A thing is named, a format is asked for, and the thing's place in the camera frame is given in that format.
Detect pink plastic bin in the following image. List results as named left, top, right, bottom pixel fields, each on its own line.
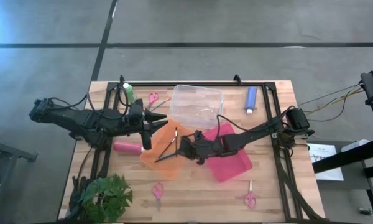
left=201, top=123, right=254, bottom=184

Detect magenta paint bottle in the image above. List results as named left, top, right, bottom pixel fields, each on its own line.
left=113, top=140, right=147, bottom=156

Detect black cable bundle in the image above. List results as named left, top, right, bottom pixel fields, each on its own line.
left=68, top=175, right=90, bottom=220

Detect green paint bottle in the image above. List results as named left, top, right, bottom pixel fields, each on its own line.
left=122, top=82, right=136, bottom=105

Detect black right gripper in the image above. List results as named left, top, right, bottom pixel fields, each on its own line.
left=175, top=136, right=208, bottom=165

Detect white paper sheet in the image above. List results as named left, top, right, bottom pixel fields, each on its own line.
left=307, top=142, right=345, bottom=182

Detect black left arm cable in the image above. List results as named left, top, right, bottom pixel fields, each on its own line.
left=48, top=85, right=130, bottom=110

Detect blue paint bottle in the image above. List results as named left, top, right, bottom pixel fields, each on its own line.
left=244, top=86, right=258, bottom=115

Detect black metal stand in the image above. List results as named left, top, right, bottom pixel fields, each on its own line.
left=0, top=135, right=38, bottom=218

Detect black side desk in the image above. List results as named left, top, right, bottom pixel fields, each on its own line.
left=312, top=68, right=373, bottom=218

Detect pink handled scissors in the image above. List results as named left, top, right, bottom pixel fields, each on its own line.
left=146, top=91, right=160, bottom=110
left=151, top=182, right=165, bottom=212
left=243, top=180, right=257, bottom=210

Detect black aluminium rig frame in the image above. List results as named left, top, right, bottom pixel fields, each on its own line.
left=90, top=74, right=324, bottom=222

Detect black cable sleeve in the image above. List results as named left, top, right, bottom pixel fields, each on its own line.
left=278, top=146, right=326, bottom=222

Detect white box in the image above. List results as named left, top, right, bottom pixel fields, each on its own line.
left=341, top=139, right=371, bottom=153

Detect tan handled paintbrush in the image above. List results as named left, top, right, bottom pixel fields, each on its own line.
left=149, top=96, right=172, bottom=113

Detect green artificial plant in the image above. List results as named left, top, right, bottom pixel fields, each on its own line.
left=79, top=174, right=134, bottom=223

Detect clear plastic bin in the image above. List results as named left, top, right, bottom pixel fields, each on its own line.
left=169, top=84, right=225, bottom=131

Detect yellow and black cables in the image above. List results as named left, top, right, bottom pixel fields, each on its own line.
left=298, top=81, right=365, bottom=123

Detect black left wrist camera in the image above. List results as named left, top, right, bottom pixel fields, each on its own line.
left=141, top=130, right=153, bottom=151

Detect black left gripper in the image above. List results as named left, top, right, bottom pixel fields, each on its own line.
left=129, top=99, right=169, bottom=133

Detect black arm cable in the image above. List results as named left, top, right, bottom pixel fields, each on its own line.
left=48, top=85, right=130, bottom=110
left=216, top=107, right=296, bottom=133

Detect orange plastic bin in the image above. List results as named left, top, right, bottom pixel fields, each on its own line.
left=139, top=118, right=200, bottom=179

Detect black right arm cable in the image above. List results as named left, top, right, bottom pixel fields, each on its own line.
left=216, top=107, right=296, bottom=133

